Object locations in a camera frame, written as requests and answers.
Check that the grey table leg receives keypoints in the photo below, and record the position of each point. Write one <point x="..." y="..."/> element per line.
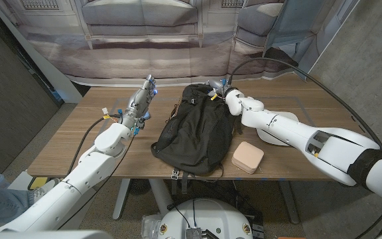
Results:
<point x="288" y="202"/>

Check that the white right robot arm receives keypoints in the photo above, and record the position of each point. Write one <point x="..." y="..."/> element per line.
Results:
<point x="297" y="132"/>

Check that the white paper plate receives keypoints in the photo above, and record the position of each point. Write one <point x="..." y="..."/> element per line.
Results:
<point x="270" y="139"/>

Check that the printed room backdrop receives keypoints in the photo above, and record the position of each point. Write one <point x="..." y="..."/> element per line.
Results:
<point x="144" y="49"/>

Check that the round black floor fan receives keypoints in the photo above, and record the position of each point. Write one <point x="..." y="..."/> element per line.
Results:
<point x="139" y="186"/>

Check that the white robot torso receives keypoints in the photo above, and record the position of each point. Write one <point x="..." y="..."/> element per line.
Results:
<point x="211" y="215"/>

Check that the yellow black floor item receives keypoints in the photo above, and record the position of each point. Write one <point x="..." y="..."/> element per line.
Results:
<point x="38" y="182"/>

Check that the black backpack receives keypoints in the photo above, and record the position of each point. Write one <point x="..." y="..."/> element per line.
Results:
<point x="197" y="132"/>

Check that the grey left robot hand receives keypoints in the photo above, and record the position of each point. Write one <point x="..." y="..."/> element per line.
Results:
<point x="139" y="104"/>

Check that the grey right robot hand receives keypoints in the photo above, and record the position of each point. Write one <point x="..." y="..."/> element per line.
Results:
<point x="218" y="87"/>

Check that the clear plastic bag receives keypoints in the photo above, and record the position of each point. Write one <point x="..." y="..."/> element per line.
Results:
<point x="149" y="227"/>

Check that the dark wooden door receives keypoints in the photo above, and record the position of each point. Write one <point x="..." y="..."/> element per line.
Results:
<point x="8" y="99"/>

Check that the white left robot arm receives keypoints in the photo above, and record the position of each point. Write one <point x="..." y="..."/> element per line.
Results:
<point x="85" y="176"/>

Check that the white table leg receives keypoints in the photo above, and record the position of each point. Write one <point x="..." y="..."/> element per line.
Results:
<point x="121" y="199"/>
<point x="161" y="196"/>

